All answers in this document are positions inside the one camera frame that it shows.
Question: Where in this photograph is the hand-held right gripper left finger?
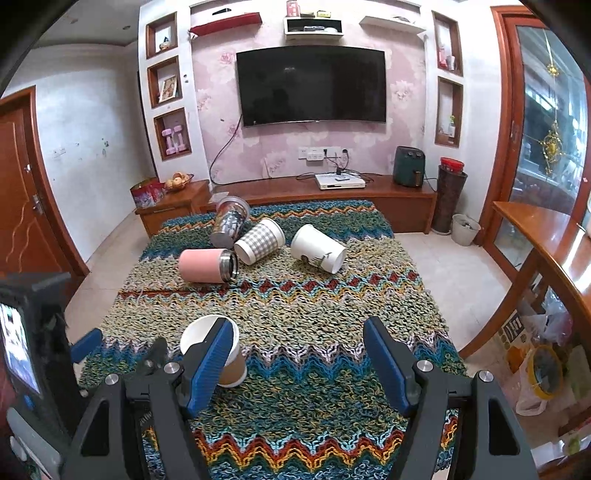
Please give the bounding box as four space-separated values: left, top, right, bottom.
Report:
69 318 234 480

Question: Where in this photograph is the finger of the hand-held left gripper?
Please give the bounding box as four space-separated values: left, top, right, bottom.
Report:
137 337 169 375
71 328 103 366

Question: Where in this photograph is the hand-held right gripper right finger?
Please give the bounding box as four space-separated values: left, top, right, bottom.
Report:
363 317 539 480

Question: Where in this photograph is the white paper cup brown sleeve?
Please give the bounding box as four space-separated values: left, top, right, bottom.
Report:
180 315 247 387

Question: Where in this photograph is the pink steel tumbler cup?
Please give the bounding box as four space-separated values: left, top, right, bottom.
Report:
178 248 239 284

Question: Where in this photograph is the grey checkered paper cup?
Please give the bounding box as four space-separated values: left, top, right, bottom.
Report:
233 218 286 265

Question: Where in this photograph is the white cup with plant print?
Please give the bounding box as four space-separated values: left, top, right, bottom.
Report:
290 224 347 274

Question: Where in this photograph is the clear patterned tumbler cup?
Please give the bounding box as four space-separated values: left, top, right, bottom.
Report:
211 196 250 250

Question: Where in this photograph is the zigzag knitted blanket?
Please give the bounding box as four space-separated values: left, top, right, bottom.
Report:
78 199 467 480

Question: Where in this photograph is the brown wooden door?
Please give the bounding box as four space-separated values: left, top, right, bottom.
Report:
0 85 89 287

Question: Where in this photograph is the white plastic bucket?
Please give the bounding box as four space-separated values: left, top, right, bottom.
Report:
451 213 482 246

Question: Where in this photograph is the yellow rimmed container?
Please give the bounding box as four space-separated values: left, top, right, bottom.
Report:
526 344 565 398

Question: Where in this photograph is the colourful gift box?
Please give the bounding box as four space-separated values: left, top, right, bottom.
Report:
130 178 167 209

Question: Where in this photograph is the low wooden TV cabinet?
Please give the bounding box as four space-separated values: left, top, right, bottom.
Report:
135 173 438 236

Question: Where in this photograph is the tall dark floor vase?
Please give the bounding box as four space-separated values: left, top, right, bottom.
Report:
431 167 467 236

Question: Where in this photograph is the white plastic bag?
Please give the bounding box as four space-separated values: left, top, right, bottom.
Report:
501 291 591 416

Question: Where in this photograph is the white set-top box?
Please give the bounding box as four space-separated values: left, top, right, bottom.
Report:
315 172 368 191

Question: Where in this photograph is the dark green air fryer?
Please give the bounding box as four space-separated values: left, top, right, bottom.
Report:
394 146 424 187

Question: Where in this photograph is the glossy wooden side table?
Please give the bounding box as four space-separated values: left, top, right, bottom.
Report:
489 200 591 476

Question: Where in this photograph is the gold hanging ornament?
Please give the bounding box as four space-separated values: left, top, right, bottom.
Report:
542 28 565 175

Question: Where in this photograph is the black television cable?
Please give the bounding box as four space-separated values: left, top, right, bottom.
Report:
209 113 244 185

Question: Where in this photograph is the white wall socket strip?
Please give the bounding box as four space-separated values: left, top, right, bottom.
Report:
298 147 350 161

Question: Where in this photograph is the glass door wooden frame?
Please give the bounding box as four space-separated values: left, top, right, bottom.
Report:
478 4 591 278

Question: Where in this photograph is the black wall television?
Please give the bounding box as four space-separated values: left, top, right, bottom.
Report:
236 46 387 127

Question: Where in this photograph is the red wall shelf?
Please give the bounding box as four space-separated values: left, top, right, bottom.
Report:
188 13 260 38

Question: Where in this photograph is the white box wall shelf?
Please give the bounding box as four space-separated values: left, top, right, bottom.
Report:
284 17 345 37

